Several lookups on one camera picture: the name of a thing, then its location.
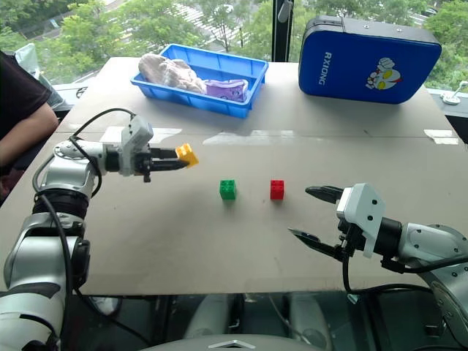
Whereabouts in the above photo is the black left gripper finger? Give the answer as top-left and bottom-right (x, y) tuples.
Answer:
(148, 147), (180, 159)
(151, 159), (189, 173)

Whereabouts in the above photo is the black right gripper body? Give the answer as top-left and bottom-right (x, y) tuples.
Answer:
(333, 218), (366, 262)

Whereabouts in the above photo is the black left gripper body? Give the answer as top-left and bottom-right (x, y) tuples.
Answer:
(133, 146), (155, 184)

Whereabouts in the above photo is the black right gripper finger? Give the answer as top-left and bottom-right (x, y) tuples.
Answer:
(304, 185), (345, 205)
(287, 227), (345, 261)

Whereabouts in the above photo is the yellow toy brick cube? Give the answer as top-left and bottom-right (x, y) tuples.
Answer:
(175, 143), (200, 170)

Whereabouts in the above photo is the red toy brick cube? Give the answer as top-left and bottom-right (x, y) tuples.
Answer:
(269, 178), (286, 201)

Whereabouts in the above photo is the green toy brick cube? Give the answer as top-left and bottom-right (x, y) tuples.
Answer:
(219, 178), (238, 201)

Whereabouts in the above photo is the grey rounded shape under table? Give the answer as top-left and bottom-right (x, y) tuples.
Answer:
(287, 293), (332, 349)
(184, 293), (239, 339)

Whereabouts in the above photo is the crumpled beige cloth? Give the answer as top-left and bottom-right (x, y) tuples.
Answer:
(138, 53), (208, 94)

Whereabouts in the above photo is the blue plastic bin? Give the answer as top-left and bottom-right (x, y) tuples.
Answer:
(130, 43), (269, 120)

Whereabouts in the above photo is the purple printed packet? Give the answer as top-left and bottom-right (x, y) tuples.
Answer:
(203, 78), (250, 104)

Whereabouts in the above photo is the blue cartoon hard case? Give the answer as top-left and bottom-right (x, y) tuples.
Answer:
(298, 15), (443, 105)

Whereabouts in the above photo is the grey robot torso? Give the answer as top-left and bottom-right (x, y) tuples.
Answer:
(140, 333), (316, 351)

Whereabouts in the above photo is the person's dark shirt torso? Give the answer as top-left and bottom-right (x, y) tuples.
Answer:
(0, 50), (54, 142)

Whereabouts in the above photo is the translucent white plastic bag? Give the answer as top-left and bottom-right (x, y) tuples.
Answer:
(13, 42), (42, 80)

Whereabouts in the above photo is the white window latch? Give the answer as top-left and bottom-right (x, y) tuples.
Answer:
(439, 80), (468, 107)

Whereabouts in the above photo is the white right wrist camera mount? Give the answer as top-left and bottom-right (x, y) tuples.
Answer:
(335, 183), (387, 259)

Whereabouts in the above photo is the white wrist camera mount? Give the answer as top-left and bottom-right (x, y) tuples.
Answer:
(121, 114), (154, 177)
(335, 183), (387, 259)

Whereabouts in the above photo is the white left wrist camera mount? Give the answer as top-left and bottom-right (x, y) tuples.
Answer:
(121, 114), (154, 177)

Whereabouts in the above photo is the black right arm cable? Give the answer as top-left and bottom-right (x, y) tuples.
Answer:
(341, 252), (468, 297)

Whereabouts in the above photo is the black window frame post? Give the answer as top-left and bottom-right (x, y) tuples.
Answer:
(272, 0), (294, 63)

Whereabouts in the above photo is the grey window handle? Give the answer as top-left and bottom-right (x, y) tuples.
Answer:
(276, 0), (294, 23)

